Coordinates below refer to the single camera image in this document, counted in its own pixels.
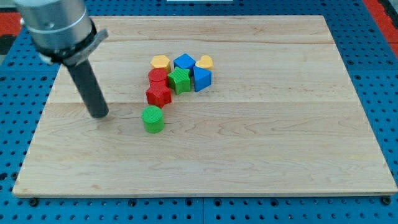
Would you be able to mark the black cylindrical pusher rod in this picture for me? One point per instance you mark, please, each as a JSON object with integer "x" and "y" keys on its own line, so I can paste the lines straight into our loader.
{"x": 87, "y": 85}

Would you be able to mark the grey flange mounting bracket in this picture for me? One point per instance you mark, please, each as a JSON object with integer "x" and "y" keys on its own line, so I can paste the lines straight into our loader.
{"x": 76, "y": 54}

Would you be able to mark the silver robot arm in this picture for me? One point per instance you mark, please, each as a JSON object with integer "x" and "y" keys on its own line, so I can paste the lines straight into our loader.
{"x": 62, "y": 32}

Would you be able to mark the red cylinder block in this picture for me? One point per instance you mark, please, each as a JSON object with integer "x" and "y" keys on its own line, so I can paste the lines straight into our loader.
{"x": 158, "y": 76}

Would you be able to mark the yellow hexagon block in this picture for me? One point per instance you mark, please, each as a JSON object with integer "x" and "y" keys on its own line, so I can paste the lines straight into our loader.
{"x": 161, "y": 61}

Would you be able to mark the red star block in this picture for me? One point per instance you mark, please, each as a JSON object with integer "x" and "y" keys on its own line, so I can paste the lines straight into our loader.
{"x": 158, "y": 95}

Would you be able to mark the green cylinder block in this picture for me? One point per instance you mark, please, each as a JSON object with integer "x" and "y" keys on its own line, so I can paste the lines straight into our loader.
{"x": 153, "y": 120}

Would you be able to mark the green star block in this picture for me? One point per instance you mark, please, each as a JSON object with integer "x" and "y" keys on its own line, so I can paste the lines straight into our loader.
{"x": 179, "y": 80}

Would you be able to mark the blue cube block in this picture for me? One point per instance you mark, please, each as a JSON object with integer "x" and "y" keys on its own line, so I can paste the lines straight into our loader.
{"x": 185, "y": 61}

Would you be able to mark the blue triangle block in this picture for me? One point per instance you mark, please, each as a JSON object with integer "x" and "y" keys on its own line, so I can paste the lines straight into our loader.
{"x": 202, "y": 78}

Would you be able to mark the yellow heart block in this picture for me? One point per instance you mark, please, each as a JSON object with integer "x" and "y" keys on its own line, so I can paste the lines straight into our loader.
{"x": 205, "y": 62}

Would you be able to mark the wooden board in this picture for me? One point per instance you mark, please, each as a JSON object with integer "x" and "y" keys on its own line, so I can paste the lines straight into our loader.
{"x": 280, "y": 119}

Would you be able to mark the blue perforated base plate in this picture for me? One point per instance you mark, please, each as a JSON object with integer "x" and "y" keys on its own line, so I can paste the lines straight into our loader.
{"x": 367, "y": 53}

